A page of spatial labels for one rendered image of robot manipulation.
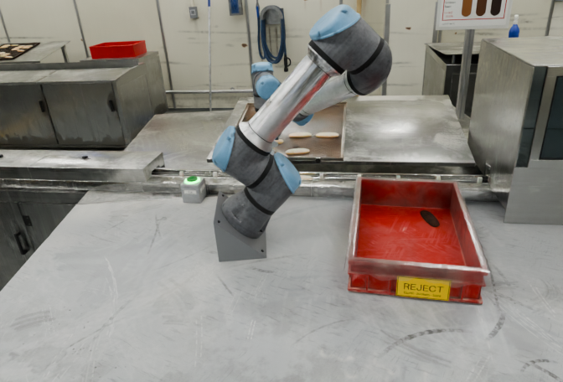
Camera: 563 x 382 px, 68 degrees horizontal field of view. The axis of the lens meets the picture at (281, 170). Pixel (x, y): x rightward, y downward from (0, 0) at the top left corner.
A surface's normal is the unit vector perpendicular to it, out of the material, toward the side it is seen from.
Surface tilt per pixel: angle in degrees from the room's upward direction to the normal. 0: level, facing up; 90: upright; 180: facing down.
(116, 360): 0
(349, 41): 95
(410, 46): 90
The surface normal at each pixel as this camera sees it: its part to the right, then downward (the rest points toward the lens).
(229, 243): 0.06, 0.41
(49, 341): -0.06, -0.91
